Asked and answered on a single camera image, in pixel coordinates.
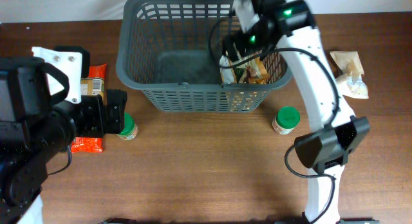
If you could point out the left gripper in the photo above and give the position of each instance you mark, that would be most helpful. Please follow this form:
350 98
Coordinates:
118 99

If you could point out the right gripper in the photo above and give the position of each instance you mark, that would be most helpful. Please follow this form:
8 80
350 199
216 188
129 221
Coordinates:
246 46

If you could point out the orange snack bag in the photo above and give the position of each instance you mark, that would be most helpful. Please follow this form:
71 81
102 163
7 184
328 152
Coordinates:
251 72

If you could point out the green-lid jar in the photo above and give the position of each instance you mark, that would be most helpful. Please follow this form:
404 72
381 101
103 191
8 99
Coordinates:
286 119
130 129

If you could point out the white beige pouch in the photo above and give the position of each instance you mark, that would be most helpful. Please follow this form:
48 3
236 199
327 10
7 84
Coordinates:
350 83

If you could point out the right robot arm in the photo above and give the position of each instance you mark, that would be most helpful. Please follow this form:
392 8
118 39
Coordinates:
290 29

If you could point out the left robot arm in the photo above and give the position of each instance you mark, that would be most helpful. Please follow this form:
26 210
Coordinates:
37 122

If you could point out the orange pasta packet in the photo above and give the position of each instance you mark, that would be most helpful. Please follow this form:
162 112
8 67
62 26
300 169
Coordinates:
93 84

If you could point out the grey plastic basket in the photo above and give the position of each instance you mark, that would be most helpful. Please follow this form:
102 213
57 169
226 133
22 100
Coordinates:
167 50

